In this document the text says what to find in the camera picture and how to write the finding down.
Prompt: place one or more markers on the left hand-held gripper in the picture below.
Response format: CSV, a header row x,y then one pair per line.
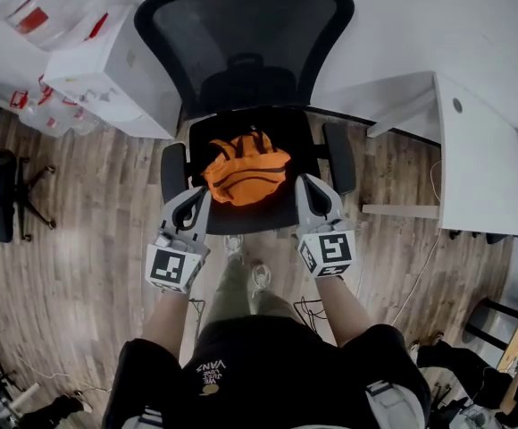
x,y
169,264

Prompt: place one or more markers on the person's white shoe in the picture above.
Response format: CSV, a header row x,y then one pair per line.
x,y
233,248
261,277

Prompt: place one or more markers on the person's left white shoe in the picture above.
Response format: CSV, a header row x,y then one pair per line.
x,y
233,248

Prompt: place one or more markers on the large clear water bottle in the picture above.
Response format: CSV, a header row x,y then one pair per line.
x,y
49,7

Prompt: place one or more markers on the person's left forearm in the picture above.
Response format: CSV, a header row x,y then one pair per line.
x,y
165,320

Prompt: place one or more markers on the black bag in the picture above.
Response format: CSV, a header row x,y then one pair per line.
x,y
53,411

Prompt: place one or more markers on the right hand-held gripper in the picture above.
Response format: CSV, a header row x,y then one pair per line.
x,y
328,250

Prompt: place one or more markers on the person's right forearm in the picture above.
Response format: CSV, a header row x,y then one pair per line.
x,y
344,311

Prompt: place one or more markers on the person's black t-shirt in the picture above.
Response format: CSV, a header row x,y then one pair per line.
x,y
268,373

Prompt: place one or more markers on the orange bag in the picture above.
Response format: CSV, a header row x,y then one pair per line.
x,y
245,174

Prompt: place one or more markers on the person's olive trousers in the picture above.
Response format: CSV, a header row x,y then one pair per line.
x,y
232,293

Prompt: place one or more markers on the black mesh office chair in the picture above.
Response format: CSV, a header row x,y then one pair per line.
x,y
250,47

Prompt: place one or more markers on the person's right white shoe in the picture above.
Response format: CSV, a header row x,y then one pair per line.
x,y
261,277

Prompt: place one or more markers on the white cardboard box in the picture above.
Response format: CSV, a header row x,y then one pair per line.
x,y
107,78

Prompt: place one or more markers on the white desk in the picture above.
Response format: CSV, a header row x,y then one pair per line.
x,y
478,159

